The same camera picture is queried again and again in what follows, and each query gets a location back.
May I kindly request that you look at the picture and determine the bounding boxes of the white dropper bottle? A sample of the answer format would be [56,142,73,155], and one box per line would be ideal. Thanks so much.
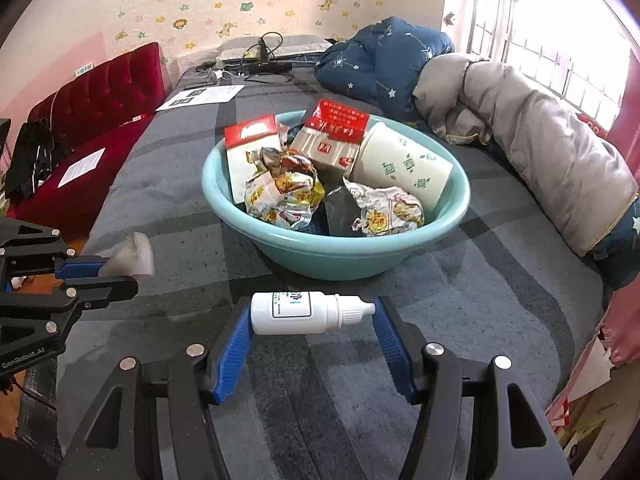
[250,291,377,336]

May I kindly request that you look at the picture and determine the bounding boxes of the black bag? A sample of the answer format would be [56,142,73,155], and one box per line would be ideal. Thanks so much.
[2,119,56,198]

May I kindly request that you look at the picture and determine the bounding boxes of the teal plastic basin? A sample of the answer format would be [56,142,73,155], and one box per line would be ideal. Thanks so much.
[201,110,472,281]

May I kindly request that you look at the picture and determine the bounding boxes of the clear plastic container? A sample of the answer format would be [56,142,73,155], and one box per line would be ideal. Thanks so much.
[98,232,155,277]

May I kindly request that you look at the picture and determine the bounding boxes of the printed foil wrapper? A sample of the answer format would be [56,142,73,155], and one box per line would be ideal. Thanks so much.
[244,146,326,231]
[342,177,426,237]

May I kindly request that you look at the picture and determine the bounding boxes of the pink curtain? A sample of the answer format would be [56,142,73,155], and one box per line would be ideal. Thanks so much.
[597,45,640,368]

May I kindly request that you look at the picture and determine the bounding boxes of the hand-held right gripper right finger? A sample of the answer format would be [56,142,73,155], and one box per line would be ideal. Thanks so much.
[372,296,576,480]

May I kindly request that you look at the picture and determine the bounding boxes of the cardboard carton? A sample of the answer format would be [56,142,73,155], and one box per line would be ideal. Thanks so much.
[545,385,640,466]

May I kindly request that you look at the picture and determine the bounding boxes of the red gold cigarette box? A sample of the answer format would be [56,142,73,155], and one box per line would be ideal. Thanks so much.
[290,99,371,173]

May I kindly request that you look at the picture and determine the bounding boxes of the blue star quilt grey lining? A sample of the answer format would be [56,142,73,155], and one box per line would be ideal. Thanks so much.
[315,16,640,291]

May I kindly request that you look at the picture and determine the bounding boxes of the white printed paper sheet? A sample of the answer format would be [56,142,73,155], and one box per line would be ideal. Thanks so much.
[155,84,247,112]

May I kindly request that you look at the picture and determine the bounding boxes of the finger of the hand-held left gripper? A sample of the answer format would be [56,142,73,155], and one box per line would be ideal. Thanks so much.
[0,220,113,281]
[0,276,140,333]

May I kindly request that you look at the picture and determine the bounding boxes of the black cable loop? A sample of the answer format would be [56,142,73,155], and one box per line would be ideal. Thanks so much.
[242,31,283,63]

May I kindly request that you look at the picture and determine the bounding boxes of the red velvet sofa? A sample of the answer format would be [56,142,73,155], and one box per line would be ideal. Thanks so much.
[10,41,168,226]

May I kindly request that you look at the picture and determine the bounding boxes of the red white cigarette box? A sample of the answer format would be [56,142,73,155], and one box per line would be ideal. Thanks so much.
[223,114,283,206]

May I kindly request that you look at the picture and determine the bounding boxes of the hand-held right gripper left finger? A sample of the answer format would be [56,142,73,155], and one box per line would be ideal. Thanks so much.
[56,296,256,480]

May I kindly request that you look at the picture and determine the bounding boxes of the black bar device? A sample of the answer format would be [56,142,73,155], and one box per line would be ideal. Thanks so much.
[247,61,293,83]

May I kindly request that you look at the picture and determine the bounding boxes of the white paper cup green print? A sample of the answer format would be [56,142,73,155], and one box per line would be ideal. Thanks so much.
[347,121,455,213]

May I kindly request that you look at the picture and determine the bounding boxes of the metal window railing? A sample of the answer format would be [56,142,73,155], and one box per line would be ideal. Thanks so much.
[467,0,640,131]

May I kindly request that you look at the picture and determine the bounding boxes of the white paper label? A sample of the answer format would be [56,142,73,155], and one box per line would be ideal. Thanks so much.
[57,147,107,188]

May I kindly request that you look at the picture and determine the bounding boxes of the dark blue packet hexagon icons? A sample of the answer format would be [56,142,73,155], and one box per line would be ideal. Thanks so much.
[300,185,361,236]

